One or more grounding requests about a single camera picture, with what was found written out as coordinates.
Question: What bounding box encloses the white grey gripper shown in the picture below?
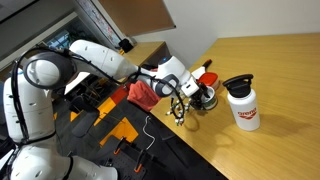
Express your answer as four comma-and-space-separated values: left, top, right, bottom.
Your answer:
179, 78, 212, 110

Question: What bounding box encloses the red round lid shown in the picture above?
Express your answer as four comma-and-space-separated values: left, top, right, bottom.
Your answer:
197, 71, 220, 90

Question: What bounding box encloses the white bottle with black cap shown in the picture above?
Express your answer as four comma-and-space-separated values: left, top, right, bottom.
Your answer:
222, 73, 261, 132

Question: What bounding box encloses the salmon red towel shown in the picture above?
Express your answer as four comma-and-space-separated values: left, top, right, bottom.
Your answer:
126, 80, 162, 113

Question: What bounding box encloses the wooden background desk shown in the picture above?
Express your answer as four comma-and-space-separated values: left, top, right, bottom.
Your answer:
120, 40, 172, 68

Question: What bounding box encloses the black object on desk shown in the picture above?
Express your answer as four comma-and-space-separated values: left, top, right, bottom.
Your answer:
118, 38, 135, 54

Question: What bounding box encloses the brown corkboard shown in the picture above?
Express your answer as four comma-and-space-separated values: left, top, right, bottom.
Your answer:
98, 0, 177, 38

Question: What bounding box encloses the white brush with black handle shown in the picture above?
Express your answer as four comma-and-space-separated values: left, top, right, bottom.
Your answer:
190, 58, 213, 81

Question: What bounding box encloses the white floor cable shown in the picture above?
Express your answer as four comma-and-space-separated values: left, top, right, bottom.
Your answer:
142, 115, 157, 151

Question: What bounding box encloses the black clamp with orange handle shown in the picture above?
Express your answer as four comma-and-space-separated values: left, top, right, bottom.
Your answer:
112, 135, 130, 156
132, 148, 150, 174

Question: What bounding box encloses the black perforated mount plate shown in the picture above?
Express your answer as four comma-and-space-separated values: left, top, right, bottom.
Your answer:
95, 145, 148, 180

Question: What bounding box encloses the wall poster board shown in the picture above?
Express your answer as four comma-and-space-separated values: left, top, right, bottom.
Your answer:
74, 0, 123, 48

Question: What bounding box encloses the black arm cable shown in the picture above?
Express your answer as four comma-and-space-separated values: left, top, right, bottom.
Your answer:
9, 46, 186, 148

